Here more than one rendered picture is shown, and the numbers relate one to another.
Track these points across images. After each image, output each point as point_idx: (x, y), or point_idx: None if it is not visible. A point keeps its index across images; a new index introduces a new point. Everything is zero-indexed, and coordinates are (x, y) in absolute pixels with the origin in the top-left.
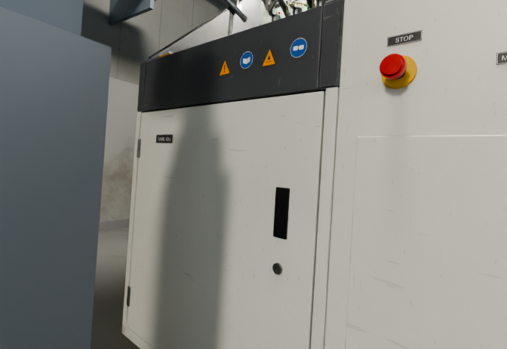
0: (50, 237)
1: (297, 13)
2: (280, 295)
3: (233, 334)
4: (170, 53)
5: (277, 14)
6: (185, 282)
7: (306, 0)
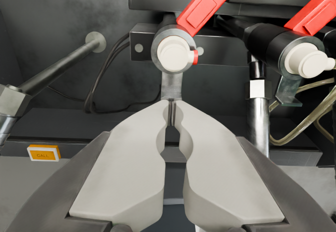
0: None
1: (288, 165)
2: None
3: None
4: (59, 156)
5: (189, 66)
6: None
7: (334, 130)
